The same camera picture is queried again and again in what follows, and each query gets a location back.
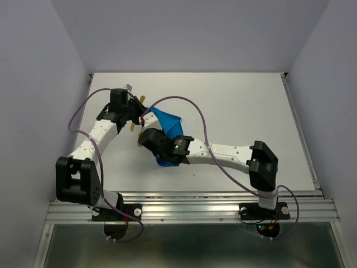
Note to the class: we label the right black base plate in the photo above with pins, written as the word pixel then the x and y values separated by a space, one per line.
pixel 253 212

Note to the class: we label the aluminium rail frame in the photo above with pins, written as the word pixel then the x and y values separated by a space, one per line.
pixel 201 229

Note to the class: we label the gold ornate fork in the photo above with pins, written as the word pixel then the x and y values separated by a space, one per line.
pixel 138 137

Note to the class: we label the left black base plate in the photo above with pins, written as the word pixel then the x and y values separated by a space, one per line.
pixel 108 215

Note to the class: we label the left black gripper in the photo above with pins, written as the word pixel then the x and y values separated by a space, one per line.
pixel 135 101

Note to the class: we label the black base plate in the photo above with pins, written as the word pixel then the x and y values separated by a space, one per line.
pixel 108 215
pixel 253 212

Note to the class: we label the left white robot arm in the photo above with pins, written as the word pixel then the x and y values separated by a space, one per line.
pixel 80 176

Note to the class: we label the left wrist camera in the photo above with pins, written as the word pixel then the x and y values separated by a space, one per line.
pixel 128 87

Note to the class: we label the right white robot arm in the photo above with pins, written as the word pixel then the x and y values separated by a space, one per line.
pixel 257 160

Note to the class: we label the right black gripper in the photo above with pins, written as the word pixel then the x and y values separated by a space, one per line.
pixel 159 131

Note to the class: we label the blue cloth napkin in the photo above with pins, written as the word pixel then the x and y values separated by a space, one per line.
pixel 171 124

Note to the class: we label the gold knife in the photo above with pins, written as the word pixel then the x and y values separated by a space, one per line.
pixel 137 109

